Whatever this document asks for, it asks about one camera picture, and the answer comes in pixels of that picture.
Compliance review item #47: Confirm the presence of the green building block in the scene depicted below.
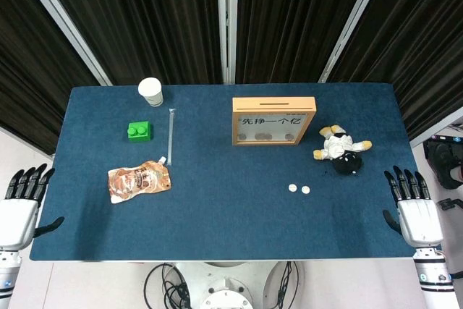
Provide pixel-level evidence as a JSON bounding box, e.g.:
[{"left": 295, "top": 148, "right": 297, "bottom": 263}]
[{"left": 127, "top": 121, "right": 154, "bottom": 143}]

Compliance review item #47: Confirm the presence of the dark pleated curtain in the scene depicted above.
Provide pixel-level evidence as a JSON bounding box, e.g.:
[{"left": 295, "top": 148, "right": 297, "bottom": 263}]
[
  {"left": 34, "top": 0, "right": 224, "bottom": 86},
  {"left": 0, "top": 0, "right": 102, "bottom": 156},
  {"left": 325, "top": 0, "right": 463, "bottom": 143},
  {"left": 234, "top": 0, "right": 375, "bottom": 85}
]

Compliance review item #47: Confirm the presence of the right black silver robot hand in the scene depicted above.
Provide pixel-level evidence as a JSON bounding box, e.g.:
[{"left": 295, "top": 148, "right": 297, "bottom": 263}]
[{"left": 382, "top": 166, "right": 444, "bottom": 250}]

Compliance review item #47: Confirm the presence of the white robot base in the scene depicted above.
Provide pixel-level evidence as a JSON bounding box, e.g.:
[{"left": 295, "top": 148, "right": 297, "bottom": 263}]
[{"left": 172, "top": 261, "right": 291, "bottom": 309}]

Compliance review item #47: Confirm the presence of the white paper cup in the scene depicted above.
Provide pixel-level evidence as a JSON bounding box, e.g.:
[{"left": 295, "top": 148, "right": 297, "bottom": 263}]
[{"left": 137, "top": 77, "right": 164, "bottom": 108}]

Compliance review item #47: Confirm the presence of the black floor bracket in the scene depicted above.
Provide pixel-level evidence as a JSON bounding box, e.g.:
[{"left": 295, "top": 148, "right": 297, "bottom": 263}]
[{"left": 436, "top": 198, "right": 463, "bottom": 211}]

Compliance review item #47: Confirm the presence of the white metal frame post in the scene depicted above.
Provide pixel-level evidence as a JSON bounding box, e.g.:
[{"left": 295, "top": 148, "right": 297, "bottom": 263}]
[
  {"left": 12, "top": 0, "right": 114, "bottom": 87},
  {"left": 410, "top": 106, "right": 463, "bottom": 149},
  {"left": 317, "top": 0, "right": 392, "bottom": 85},
  {"left": 216, "top": 0, "right": 239, "bottom": 85}
]

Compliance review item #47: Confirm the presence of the black floor box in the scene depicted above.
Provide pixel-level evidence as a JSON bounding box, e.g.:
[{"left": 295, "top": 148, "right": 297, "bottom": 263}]
[{"left": 422, "top": 134, "right": 453, "bottom": 161}]

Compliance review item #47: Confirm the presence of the clear wrapped straw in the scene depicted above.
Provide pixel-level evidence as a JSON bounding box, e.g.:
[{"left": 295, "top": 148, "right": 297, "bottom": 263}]
[{"left": 166, "top": 107, "right": 176, "bottom": 165}]

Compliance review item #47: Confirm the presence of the black shoe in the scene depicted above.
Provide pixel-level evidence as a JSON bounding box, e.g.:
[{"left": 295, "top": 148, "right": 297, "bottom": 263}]
[{"left": 432, "top": 142, "right": 463, "bottom": 190}]

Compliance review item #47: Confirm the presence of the orange spout pouch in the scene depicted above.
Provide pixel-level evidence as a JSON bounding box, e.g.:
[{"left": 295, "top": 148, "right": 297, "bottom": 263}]
[{"left": 107, "top": 156, "right": 172, "bottom": 205}]

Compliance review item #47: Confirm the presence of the blue fabric table mat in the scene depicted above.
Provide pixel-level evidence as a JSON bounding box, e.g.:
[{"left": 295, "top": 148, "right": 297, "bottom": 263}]
[{"left": 29, "top": 83, "right": 428, "bottom": 262}]

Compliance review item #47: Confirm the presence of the plush penguin toy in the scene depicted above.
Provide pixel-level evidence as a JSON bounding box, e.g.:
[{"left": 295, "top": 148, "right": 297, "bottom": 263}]
[{"left": 313, "top": 124, "right": 373, "bottom": 176}]

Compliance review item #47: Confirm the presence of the black cable bundle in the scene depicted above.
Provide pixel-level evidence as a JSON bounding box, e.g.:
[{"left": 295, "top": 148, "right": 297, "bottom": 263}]
[
  {"left": 144, "top": 262, "right": 192, "bottom": 309},
  {"left": 275, "top": 261, "right": 302, "bottom": 309}
]

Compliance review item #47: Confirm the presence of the wooden framed coin bank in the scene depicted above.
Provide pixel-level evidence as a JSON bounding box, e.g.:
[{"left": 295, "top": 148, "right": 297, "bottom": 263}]
[{"left": 231, "top": 96, "right": 317, "bottom": 147}]

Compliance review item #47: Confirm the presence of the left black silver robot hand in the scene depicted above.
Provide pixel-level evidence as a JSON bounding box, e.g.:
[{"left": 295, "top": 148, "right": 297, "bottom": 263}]
[{"left": 0, "top": 163, "right": 65, "bottom": 251}]

